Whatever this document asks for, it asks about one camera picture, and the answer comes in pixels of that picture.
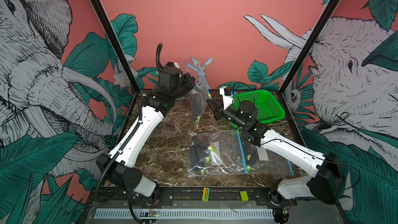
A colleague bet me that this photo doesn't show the eggplant with green stem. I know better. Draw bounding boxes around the eggplant with green stem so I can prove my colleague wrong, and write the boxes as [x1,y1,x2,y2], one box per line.
[189,93,203,123]

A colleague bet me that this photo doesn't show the clear zip bag blue zipper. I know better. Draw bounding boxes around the clear zip bag blue zipper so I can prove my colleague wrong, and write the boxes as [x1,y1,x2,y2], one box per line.
[235,131,294,176]

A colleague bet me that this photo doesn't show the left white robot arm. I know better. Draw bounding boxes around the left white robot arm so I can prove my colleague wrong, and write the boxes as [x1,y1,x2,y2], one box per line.
[96,62,195,197]

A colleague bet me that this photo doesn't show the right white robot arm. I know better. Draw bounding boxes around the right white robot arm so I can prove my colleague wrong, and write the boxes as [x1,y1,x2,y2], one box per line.
[207,100,344,205]

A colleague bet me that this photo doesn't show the green plastic basket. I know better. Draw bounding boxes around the green plastic basket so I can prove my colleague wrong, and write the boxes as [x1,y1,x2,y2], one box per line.
[233,90,286,124]

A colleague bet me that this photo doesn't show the green small block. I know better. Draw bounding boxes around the green small block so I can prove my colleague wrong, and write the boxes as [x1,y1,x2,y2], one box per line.
[240,190,249,202]

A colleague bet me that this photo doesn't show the striped colour block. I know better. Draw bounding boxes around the striped colour block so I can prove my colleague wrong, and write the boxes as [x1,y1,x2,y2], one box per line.
[202,187,210,202]

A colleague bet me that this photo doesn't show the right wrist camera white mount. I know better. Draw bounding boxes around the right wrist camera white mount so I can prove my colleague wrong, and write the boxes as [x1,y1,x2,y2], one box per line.
[219,86,234,110]

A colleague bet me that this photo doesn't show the left black corrugated cable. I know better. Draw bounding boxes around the left black corrugated cable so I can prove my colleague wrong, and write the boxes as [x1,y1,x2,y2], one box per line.
[94,42,164,205]

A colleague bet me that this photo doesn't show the white perforated rail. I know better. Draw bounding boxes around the white perforated rail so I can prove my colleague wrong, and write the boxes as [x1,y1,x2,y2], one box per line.
[94,208,274,220]

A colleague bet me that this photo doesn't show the left black frame post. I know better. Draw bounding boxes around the left black frame post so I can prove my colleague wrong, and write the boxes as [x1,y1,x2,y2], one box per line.
[90,0,140,94]

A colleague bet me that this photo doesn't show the black frame post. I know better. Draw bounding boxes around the black frame post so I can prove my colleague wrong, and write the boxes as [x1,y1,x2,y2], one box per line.
[90,0,140,94]
[278,0,341,94]

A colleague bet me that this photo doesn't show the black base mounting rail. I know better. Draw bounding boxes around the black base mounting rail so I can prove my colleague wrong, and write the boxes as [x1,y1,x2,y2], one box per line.
[98,187,297,208]

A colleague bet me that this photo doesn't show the right black frame post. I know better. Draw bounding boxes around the right black frame post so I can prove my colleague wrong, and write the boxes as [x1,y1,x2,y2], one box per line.
[278,0,341,94]

